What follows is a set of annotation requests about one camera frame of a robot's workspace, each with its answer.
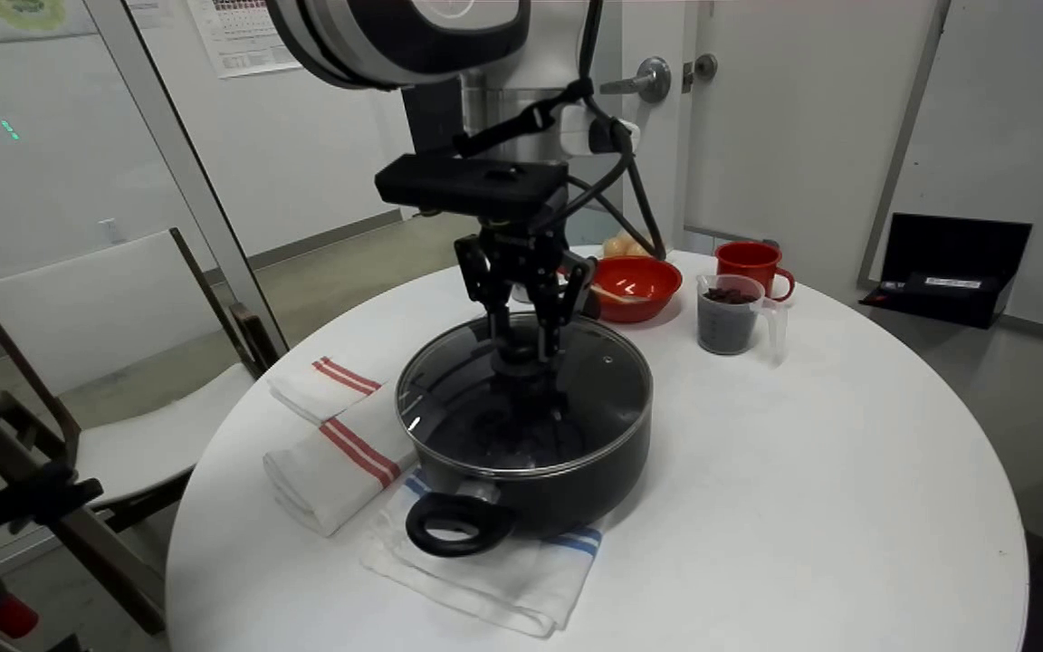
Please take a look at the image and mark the white towel red stripes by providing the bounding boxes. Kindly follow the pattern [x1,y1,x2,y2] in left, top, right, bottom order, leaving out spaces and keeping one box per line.
[265,353,414,535]

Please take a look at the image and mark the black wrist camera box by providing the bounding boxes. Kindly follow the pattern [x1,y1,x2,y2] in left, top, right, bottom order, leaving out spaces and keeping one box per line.
[376,158,570,219]

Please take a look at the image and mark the white folding chair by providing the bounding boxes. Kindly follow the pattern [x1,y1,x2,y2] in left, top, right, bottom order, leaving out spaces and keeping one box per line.
[0,224,289,638]

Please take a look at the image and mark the red mug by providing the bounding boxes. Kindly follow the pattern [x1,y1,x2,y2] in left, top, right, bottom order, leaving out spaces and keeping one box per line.
[716,238,797,302]

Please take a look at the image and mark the clear measuring cup dark contents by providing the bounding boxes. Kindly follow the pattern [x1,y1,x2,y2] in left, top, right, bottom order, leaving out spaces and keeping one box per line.
[694,271,787,368]

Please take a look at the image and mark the glass pot lid black knob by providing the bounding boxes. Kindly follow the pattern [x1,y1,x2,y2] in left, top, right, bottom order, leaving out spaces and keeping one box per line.
[395,318,651,477]

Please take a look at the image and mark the red bowl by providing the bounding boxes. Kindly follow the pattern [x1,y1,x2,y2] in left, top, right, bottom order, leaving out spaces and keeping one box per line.
[592,259,681,323]

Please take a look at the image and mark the white towel blue stripes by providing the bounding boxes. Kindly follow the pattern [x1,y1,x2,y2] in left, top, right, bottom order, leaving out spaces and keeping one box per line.
[364,473,600,638]

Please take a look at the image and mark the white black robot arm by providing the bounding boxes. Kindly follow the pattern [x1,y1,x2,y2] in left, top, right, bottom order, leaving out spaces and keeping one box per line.
[265,0,631,362]

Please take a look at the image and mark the black open case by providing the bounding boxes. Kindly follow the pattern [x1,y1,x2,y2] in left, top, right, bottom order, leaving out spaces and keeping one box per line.
[866,215,1031,330]

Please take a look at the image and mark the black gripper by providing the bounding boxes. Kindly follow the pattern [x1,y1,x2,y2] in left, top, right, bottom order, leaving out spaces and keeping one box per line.
[453,220,593,359]

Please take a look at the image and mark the white door with handle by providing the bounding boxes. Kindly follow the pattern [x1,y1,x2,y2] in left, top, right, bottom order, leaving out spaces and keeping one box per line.
[615,0,948,302]

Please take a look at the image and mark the black cooking pot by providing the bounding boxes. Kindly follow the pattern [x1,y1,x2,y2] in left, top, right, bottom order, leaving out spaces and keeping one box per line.
[395,318,651,558]

